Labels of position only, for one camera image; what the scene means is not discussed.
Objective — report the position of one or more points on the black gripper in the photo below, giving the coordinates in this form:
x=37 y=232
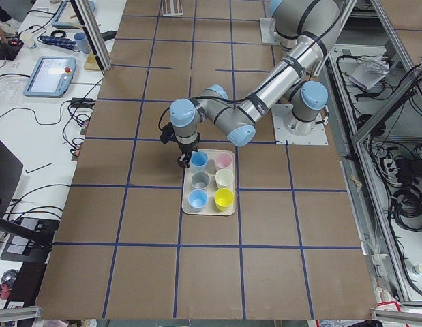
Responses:
x=186 y=148

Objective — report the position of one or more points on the light blue cup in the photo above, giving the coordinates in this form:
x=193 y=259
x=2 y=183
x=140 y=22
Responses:
x=198 y=161
x=197 y=200

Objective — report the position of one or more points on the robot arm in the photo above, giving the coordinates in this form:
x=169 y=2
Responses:
x=318 y=20
x=238 y=123

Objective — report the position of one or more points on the grey cup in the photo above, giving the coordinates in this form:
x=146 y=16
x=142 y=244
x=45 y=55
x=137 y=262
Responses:
x=200 y=180

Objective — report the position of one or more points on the pink cup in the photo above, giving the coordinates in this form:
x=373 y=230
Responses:
x=223 y=161

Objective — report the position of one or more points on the pale green cup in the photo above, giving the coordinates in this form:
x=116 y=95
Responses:
x=224 y=178

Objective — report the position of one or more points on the yellow cup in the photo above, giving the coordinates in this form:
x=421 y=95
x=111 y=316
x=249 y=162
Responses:
x=224 y=200

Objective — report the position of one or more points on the blue cup on desk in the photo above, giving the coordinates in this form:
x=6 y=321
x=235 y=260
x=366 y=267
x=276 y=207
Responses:
x=82 y=42

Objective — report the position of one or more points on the cream plastic tray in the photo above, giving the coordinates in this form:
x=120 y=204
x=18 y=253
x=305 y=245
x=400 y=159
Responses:
x=210 y=208

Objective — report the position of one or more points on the wooden mug tree stand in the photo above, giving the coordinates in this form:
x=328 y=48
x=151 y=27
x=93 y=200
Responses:
x=90 y=63

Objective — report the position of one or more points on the black power adapter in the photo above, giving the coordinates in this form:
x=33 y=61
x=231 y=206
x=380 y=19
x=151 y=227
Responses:
x=109 y=35

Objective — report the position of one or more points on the blue teach pendant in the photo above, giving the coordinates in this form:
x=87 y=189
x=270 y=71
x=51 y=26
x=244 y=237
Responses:
x=65 y=18
x=51 y=77

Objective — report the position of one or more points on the blue checked cloth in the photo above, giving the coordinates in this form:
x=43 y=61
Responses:
x=61 y=42

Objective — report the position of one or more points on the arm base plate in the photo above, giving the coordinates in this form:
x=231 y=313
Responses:
x=289 y=130
x=268 y=32

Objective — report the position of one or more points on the aluminium frame post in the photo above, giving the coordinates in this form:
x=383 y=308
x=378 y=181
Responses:
x=90 y=27

